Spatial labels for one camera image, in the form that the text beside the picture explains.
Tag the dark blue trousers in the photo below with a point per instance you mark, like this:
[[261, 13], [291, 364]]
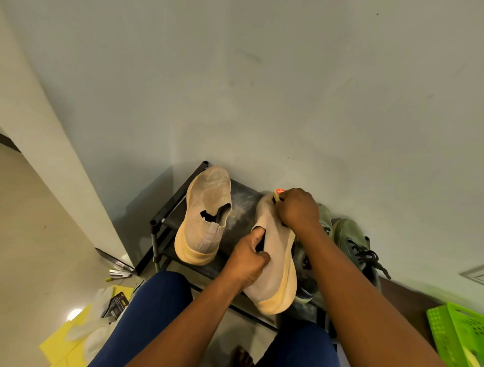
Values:
[[151, 314]]

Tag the person's right hand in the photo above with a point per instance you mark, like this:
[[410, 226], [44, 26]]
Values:
[[298, 210]]

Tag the green plastic basket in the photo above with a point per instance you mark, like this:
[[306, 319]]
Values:
[[442, 332]]

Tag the person's right forearm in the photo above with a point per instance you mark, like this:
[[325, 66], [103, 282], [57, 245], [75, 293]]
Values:
[[370, 314]]

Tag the person's right foot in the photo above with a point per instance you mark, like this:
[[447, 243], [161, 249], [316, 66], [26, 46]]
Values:
[[242, 357]]

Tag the person's left hand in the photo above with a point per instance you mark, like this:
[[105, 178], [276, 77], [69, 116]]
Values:
[[245, 264]]

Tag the dark brown low bench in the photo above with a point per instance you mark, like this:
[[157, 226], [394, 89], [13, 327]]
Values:
[[408, 302]]

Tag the beige suede shoe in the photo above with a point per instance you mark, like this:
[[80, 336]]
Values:
[[204, 211], [276, 272]]

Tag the small dark packet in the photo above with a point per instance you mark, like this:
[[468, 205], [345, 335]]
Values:
[[116, 304]]

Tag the yellow-edged shoe shine sponge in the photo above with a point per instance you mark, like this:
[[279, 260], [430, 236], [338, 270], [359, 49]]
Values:
[[280, 191]]

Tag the green sneaker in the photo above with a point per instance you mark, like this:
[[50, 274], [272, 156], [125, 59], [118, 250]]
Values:
[[325, 215], [351, 234]]

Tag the yellow sticky note pad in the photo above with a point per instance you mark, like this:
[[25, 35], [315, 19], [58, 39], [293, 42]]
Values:
[[472, 357]]

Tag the dark skirting strip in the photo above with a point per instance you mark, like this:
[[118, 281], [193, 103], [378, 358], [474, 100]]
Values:
[[113, 260], [9, 143]]

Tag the white wall socket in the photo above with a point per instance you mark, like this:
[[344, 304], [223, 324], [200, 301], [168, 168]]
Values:
[[476, 276]]

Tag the person's left forearm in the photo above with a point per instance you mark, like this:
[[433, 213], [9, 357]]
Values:
[[185, 329]]

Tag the pale teal packet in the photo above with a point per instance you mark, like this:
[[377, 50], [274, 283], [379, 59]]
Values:
[[138, 285]]

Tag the black metal shoe rack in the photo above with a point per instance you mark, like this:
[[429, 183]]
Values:
[[242, 204]]

